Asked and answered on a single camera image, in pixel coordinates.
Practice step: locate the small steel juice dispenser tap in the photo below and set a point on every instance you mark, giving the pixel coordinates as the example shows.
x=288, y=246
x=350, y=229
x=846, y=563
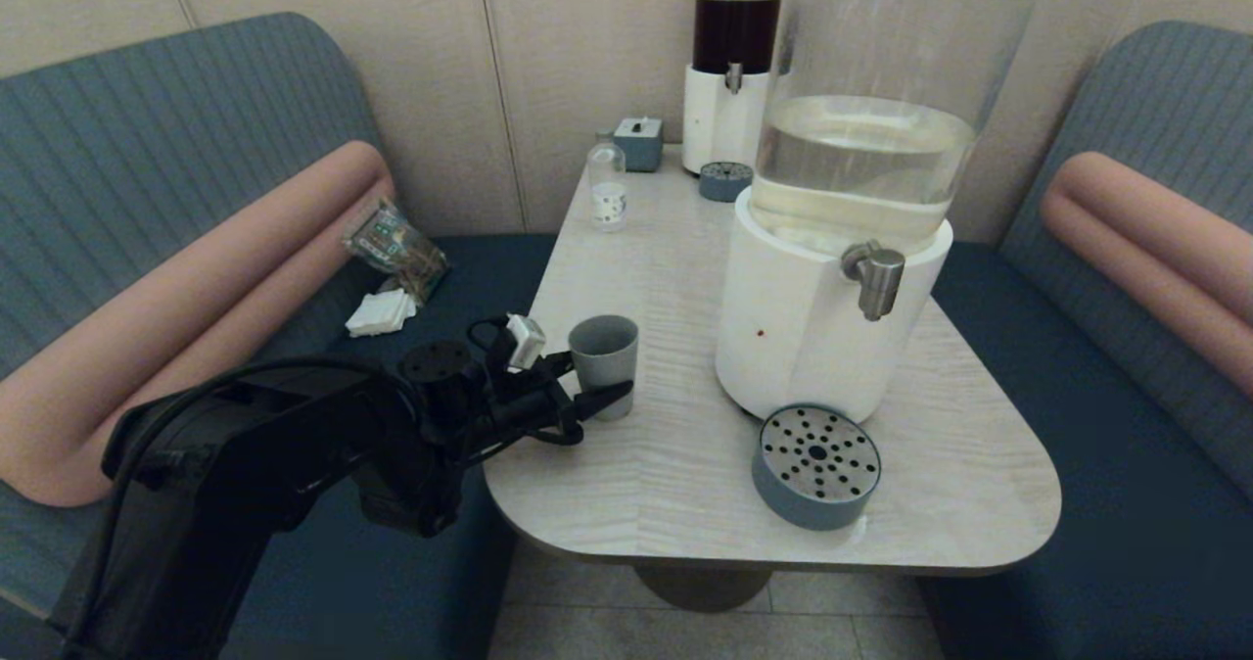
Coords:
x=733, y=77

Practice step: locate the round table pedestal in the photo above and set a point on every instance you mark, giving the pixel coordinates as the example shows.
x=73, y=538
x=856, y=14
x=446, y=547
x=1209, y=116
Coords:
x=700, y=587

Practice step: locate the pink sofa bolster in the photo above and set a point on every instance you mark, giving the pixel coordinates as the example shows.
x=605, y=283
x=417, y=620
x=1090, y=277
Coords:
x=1155, y=237
x=196, y=278

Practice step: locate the grey plastic cup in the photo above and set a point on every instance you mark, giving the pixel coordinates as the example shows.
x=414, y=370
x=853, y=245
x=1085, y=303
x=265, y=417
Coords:
x=602, y=347

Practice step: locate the clear water dispenser white base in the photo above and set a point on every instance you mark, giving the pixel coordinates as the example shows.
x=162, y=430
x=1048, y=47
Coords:
x=803, y=337

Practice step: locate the small blue perforated drip tray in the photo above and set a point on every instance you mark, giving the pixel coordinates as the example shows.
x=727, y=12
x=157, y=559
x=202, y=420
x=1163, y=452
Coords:
x=724, y=185

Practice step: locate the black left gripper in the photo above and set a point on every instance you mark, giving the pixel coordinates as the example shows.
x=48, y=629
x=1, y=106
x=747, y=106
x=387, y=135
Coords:
x=519, y=410

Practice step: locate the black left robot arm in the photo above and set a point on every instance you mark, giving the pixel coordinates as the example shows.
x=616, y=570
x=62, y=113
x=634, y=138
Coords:
x=215, y=464

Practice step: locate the clear glass bottle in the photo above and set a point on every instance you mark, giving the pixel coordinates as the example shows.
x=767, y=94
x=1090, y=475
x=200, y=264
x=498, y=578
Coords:
x=607, y=182

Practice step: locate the clear snack packet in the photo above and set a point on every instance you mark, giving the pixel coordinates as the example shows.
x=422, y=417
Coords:
x=394, y=247

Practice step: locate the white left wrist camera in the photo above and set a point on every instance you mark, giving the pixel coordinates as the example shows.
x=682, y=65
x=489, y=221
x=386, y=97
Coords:
x=526, y=340

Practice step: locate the grey-blue ribbed sofa backrest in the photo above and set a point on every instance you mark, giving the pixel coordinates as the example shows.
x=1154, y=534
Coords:
x=1175, y=102
x=147, y=121

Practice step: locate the blue-grey tissue box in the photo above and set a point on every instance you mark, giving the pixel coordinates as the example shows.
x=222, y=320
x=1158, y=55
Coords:
x=640, y=146

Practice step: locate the white paper napkins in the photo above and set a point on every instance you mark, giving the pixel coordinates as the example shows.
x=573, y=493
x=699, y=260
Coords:
x=380, y=313

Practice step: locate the large blue perforated drip tray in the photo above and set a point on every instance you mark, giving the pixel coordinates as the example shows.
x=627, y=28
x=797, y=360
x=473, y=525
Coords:
x=814, y=469

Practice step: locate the dark juice dispenser white base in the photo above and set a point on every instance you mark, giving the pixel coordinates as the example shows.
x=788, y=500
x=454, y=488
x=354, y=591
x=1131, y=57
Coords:
x=713, y=123

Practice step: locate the steel water dispenser tap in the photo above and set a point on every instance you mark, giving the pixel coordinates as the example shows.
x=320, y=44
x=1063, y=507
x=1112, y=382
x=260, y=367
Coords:
x=876, y=283

